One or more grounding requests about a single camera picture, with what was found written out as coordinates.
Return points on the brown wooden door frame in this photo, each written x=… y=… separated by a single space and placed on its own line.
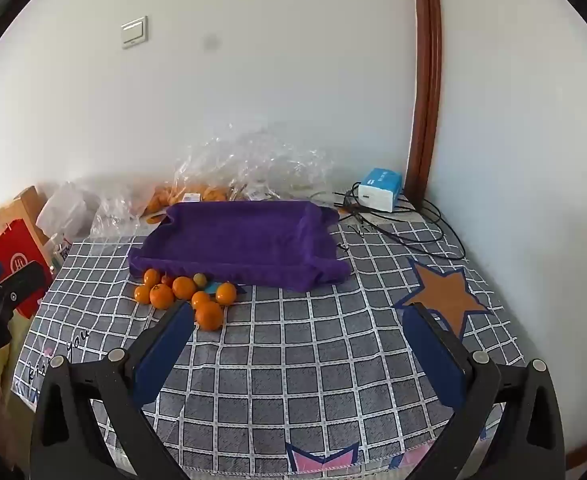
x=426 y=85

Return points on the clear plastic bag with oranges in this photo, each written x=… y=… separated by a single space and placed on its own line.
x=193 y=190

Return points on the grey checkered tablecloth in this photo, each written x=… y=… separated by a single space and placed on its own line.
x=293 y=360

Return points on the single mandarin orange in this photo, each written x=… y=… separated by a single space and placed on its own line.
x=154 y=218

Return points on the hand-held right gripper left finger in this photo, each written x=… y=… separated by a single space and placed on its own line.
x=166 y=350

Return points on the white plastic bag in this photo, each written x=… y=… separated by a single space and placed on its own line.
x=65 y=207

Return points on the small clear plastic bag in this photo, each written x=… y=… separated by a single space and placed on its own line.
x=115 y=215

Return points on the white wall light switch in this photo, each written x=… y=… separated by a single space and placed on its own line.
x=134 y=32

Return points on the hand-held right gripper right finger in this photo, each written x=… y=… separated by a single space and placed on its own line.
x=436 y=355

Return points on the pile of oranges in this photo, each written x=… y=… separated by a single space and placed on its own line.
x=209 y=315

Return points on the crumpled clear plastic bag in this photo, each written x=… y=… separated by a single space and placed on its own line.
x=278 y=165

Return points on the brown cardboard box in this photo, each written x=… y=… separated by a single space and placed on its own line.
x=23 y=210

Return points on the small green fruit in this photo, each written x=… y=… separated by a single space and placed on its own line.
x=201 y=279

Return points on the red paper bag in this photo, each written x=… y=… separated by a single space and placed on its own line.
x=18 y=255

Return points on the white and blue box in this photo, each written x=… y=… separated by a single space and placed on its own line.
x=379 y=190

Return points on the purple towel covered tray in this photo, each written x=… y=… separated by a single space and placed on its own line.
x=238 y=240

